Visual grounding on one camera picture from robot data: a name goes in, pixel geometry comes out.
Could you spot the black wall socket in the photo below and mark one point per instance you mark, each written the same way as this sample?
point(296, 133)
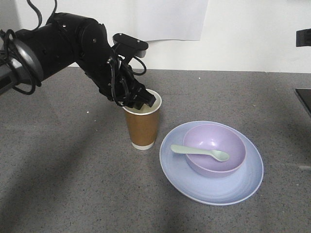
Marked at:
point(303, 38)

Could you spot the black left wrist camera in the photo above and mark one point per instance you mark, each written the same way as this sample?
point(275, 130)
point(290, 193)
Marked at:
point(128, 46)

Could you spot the light blue plate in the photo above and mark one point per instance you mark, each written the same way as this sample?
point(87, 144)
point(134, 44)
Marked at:
point(231, 189)

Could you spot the brown paper cup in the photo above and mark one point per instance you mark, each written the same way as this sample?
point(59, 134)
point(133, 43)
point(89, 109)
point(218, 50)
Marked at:
point(143, 124)

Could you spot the black flat device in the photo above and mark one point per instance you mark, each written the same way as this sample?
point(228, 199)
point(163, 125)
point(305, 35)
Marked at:
point(304, 95)

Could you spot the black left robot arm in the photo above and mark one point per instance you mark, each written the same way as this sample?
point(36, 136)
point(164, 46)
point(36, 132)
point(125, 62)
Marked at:
point(30, 57)

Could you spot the mint green plastic spoon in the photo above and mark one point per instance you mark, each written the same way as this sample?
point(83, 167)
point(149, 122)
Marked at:
point(218, 155)

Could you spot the lilac plastic bowl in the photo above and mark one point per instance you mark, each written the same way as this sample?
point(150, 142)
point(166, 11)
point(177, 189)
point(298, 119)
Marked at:
point(214, 137)

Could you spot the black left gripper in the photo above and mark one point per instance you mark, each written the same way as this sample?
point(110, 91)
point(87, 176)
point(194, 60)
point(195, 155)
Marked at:
point(114, 76)

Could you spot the white paper sheet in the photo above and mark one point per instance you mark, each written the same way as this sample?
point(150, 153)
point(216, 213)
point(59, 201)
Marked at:
point(152, 20)

